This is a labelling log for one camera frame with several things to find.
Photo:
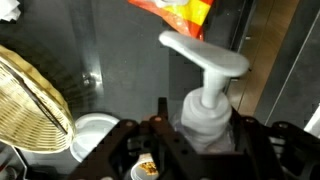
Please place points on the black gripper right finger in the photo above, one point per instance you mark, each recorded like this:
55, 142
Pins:
245, 136

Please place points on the white pump dispenser bottle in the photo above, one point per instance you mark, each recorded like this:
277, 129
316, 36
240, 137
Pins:
206, 113

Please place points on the white plastic bowl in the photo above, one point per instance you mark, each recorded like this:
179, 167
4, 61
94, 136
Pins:
91, 128

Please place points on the oval wicker basket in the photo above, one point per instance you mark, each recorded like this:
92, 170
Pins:
30, 113

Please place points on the red orange snack bag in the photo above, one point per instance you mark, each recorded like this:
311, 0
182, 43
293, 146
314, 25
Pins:
186, 13

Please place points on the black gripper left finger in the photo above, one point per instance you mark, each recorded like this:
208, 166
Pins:
162, 110

